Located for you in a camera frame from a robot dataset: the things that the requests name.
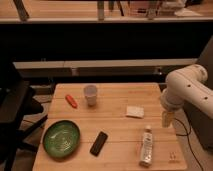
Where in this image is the black rectangular remote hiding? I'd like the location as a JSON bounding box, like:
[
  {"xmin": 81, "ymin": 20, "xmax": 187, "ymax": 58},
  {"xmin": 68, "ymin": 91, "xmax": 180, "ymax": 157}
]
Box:
[{"xmin": 90, "ymin": 132, "xmax": 108, "ymax": 156}]

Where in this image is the green ceramic bowl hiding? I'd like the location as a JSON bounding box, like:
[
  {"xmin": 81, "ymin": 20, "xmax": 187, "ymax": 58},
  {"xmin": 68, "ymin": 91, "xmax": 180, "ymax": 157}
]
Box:
[{"xmin": 42, "ymin": 120, "xmax": 80, "ymax": 159}]

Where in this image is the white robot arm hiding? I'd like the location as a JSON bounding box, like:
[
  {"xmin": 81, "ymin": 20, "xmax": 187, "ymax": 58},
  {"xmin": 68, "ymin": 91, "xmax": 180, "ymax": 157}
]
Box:
[{"xmin": 159, "ymin": 64, "xmax": 213, "ymax": 128}]

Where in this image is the white sponge pad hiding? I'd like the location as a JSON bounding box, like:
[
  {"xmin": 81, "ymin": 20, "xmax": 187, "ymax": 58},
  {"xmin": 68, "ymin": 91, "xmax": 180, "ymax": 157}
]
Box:
[{"xmin": 126, "ymin": 106, "xmax": 144, "ymax": 118}]

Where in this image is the clear plastic bottle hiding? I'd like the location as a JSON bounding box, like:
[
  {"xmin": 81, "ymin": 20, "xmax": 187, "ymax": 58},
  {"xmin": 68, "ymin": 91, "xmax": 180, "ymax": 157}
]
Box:
[{"xmin": 139, "ymin": 125, "xmax": 153, "ymax": 167}]

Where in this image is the translucent plastic cup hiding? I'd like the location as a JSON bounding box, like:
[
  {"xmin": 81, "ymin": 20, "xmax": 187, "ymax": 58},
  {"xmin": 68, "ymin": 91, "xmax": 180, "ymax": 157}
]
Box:
[{"xmin": 84, "ymin": 85, "xmax": 97, "ymax": 106}]

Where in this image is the orange red marker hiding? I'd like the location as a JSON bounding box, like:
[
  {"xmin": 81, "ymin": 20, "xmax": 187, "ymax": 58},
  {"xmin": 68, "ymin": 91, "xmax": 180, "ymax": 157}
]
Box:
[{"xmin": 65, "ymin": 95, "xmax": 78, "ymax": 108}]

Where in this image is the black office chair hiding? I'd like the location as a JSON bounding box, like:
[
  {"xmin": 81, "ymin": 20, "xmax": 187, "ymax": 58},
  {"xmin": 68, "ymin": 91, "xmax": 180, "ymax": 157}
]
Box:
[{"xmin": 0, "ymin": 62, "xmax": 47, "ymax": 171}]

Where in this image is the black cable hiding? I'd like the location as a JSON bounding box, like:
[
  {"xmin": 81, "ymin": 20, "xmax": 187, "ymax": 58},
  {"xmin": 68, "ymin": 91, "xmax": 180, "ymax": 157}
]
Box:
[{"xmin": 174, "ymin": 117, "xmax": 204, "ymax": 171}]

